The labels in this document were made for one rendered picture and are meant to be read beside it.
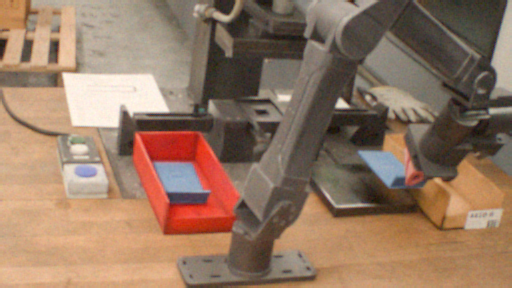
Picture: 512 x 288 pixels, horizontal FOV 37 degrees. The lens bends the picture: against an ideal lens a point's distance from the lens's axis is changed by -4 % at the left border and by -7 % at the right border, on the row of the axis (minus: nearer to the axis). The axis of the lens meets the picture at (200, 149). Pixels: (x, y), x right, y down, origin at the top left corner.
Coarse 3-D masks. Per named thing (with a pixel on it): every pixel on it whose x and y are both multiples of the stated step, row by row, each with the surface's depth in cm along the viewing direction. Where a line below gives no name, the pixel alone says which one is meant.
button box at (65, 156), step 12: (0, 96) 162; (24, 120) 152; (48, 132) 149; (60, 132) 148; (60, 144) 139; (84, 144) 140; (60, 156) 137; (72, 156) 135; (84, 156) 136; (96, 156) 137; (60, 168) 137
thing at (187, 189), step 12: (156, 168) 140; (168, 168) 140; (180, 168) 141; (192, 168) 141; (168, 180) 136; (180, 180) 137; (192, 180) 137; (168, 192) 128; (180, 192) 128; (192, 192) 128; (204, 192) 129
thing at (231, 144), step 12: (216, 120) 148; (216, 132) 148; (228, 132) 144; (240, 132) 145; (264, 132) 146; (216, 144) 148; (228, 144) 145; (240, 144) 146; (252, 144) 147; (216, 156) 148; (228, 156) 147; (240, 156) 147; (252, 156) 148
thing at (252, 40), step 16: (256, 0) 148; (272, 0) 149; (288, 0) 139; (256, 16) 144; (272, 16) 137; (288, 16) 139; (304, 16) 141; (224, 32) 141; (240, 32) 140; (256, 32) 141; (272, 32) 137; (288, 32) 138; (304, 32) 138; (224, 48) 141; (240, 48) 138; (256, 48) 138; (272, 48) 139; (288, 48) 140; (304, 48) 141
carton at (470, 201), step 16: (384, 144) 151; (400, 144) 152; (400, 160) 145; (464, 160) 144; (464, 176) 144; (480, 176) 139; (416, 192) 140; (432, 192) 135; (448, 192) 130; (464, 192) 144; (480, 192) 139; (496, 192) 134; (432, 208) 135; (448, 208) 139; (464, 208) 140; (480, 208) 139; (496, 208) 134; (448, 224) 132; (464, 224) 133; (480, 224) 134; (496, 224) 135
